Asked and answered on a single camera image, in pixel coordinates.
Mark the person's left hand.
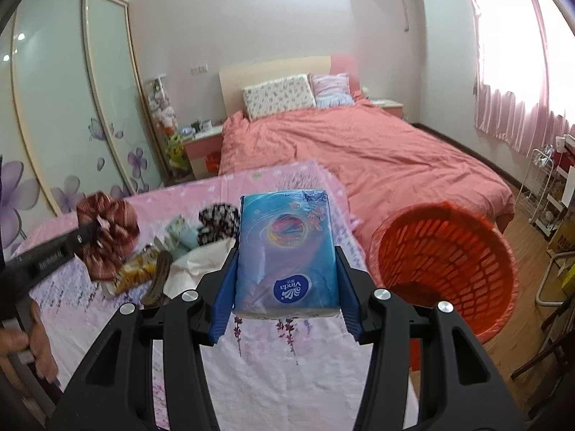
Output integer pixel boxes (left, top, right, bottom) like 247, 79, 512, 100
0, 304, 60, 383

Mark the cardboard box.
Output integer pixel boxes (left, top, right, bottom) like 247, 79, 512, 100
547, 219, 575, 258

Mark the black beaded mat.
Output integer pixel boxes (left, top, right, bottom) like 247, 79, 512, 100
198, 203, 241, 251

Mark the pale green tube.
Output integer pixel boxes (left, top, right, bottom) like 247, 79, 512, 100
165, 215, 201, 251

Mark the pink curtain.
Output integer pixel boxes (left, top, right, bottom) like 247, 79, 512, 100
462, 0, 575, 159

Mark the white metal frame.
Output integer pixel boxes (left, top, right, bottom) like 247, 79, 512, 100
536, 251, 575, 307

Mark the orange plastic basket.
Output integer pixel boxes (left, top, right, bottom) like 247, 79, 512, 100
368, 203, 520, 371

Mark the clear tube of plush toys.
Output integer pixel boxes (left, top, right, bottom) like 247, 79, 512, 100
144, 76, 190, 181

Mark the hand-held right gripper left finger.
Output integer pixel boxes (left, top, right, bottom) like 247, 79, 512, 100
54, 246, 241, 431

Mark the pink floral sheet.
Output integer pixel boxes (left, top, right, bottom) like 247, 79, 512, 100
9, 159, 420, 431

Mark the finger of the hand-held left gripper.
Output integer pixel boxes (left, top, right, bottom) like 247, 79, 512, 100
63, 219, 105, 254

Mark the pink and white nightstand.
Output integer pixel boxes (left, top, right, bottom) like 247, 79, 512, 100
368, 96, 405, 120
182, 129, 224, 180

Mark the white wire rack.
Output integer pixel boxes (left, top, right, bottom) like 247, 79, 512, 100
516, 145, 567, 240

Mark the orange snack wrapper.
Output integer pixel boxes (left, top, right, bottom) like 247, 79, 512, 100
111, 245, 162, 298

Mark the pink striped pillow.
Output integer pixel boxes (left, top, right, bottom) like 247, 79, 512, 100
310, 72, 357, 108

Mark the salmon duvet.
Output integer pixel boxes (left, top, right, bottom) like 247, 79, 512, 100
219, 96, 515, 252

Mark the blue tissue pack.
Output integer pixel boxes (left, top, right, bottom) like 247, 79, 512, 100
233, 187, 342, 319

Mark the brown banana peel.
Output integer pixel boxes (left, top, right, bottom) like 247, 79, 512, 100
141, 250, 174, 308

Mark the flower print sliding wardrobe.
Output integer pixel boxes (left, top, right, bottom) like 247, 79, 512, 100
0, 0, 169, 252

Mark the white cloth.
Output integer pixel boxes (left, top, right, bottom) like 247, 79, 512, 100
165, 239, 239, 299

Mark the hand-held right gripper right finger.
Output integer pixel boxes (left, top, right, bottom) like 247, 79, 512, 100
335, 246, 524, 431

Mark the beige and pink headboard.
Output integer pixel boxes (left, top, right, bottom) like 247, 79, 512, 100
218, 55, 361, 117

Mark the white floral pillow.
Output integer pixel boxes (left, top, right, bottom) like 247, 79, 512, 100
242, 75, 318, 121

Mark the red checked scrunchie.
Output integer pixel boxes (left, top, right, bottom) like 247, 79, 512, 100
75, 191, 139, 281

